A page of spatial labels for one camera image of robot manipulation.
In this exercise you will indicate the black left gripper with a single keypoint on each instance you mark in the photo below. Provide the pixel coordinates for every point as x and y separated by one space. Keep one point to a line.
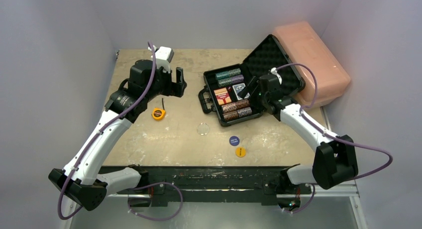
173 88

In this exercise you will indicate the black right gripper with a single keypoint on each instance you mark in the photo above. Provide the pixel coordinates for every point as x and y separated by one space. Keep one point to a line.
256 89

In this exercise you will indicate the blue playing card deck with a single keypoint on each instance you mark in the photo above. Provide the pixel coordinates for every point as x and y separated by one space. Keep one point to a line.
237 89

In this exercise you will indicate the blue grey poker chip stack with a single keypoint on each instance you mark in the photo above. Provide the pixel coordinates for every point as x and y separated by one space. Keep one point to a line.
244 112

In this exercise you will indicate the brown poker chip stack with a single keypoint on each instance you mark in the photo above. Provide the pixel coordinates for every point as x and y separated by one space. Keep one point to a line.
230 115

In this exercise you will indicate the blue small blind button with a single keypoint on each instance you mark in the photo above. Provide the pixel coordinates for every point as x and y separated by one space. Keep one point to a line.
234 141

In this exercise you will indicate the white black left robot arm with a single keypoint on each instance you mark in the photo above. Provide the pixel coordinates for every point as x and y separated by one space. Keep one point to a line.
80 180

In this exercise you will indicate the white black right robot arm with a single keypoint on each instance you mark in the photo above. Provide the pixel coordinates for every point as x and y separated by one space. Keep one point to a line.
335 158

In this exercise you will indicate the orange poker chip row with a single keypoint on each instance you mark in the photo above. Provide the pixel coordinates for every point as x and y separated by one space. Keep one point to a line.
235 106

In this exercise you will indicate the purple poker chip row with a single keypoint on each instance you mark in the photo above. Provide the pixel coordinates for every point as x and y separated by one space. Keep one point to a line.
230 81

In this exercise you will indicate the green poker chip row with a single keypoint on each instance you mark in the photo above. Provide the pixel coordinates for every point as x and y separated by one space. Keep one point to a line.
227 74

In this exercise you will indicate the red playing card deck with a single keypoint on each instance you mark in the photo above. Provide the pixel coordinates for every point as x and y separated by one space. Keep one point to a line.
222 96

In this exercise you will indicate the black foam-lined poker case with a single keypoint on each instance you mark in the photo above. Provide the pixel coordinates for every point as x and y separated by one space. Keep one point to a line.
268 54

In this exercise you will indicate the yellow tape measure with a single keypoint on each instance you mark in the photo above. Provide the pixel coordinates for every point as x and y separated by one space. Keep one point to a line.
159 113

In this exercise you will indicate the clear round dealer button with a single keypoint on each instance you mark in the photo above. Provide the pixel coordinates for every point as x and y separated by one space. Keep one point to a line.
203 129

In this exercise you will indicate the yellow big blind button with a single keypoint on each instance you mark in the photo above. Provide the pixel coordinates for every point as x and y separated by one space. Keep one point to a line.
240 152

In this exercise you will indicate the pink translucent plastic box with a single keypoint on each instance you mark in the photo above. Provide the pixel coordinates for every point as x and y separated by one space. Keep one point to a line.
304 46

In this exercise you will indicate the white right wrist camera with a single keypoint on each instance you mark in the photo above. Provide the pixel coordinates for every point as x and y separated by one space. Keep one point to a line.
274 71

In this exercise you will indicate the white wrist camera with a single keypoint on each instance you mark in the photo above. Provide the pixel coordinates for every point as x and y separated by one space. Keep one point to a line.
274 71
164 56

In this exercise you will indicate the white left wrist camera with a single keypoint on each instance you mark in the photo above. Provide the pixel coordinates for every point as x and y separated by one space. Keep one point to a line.
164 56

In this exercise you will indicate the black metal base frame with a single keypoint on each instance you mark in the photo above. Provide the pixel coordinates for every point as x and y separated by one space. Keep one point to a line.
227 184

